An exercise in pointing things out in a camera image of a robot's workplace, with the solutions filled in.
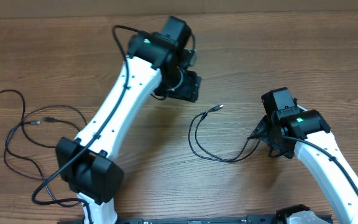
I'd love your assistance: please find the thin black USB-C cable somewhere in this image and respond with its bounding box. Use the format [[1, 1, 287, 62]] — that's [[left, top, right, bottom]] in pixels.
[[3, 105, 88, 181]]

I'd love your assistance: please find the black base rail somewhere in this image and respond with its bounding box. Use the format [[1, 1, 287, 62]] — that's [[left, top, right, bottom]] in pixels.
[[57, 204, 334, 224]]

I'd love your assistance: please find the thick black cable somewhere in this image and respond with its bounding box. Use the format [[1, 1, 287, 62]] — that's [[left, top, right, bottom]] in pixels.
[[187, 105, 262, 164]]

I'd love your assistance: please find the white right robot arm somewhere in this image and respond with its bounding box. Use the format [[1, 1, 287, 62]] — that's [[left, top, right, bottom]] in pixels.
[[251, 87, 358, 223]]

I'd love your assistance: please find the black cable grey metal plug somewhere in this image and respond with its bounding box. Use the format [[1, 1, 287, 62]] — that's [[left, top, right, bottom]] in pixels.
[[0, 89, 80, 208]]

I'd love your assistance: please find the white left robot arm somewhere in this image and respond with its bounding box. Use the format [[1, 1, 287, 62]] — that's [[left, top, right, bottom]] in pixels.
[[55, 16, 201, 223]]

